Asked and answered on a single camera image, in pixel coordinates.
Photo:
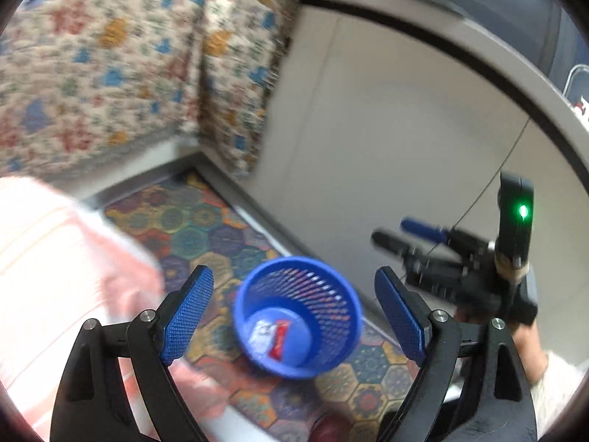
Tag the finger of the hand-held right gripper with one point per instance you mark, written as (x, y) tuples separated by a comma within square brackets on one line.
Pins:
[(423, 229), (391, 241)]

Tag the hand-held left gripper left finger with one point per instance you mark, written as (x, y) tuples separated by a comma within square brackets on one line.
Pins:
[(186, 317)]

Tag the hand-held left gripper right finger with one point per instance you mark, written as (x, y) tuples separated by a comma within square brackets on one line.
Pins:
[(400, 317)]

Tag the blue mesh wastebasket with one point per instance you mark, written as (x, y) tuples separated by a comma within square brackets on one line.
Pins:
[(340, 331)]

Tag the white wrapper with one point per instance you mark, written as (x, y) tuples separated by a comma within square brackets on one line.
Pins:
[(260, 336)]

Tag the red snack wrapper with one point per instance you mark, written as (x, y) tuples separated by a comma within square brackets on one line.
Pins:
[(279, 340)]

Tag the person's right forearm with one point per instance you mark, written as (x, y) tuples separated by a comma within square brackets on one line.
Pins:
[(529, 354)]

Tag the colourful hexagon floor mat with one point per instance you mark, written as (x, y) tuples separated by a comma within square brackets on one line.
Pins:
[(184, 239)]

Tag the white kitchen cabinet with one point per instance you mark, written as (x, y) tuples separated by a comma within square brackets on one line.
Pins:
[(391, 124)]

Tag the dark red round object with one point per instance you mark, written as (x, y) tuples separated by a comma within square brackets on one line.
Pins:
[(332, 429)]

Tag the pink striped tablecloth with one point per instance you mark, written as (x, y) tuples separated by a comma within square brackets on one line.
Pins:
[(46, 262)]

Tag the beige garment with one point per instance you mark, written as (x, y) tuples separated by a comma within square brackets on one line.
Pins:
[(561, 386)]

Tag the narrow floral patterned cloth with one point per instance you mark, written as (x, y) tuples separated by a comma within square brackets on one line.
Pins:
[(239, 78)]

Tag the dark grey panel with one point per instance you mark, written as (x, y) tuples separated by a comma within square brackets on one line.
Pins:
[(497, 9)]

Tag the wide floral patterned cloth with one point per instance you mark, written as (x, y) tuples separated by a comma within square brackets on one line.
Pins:
[(101, 64)]

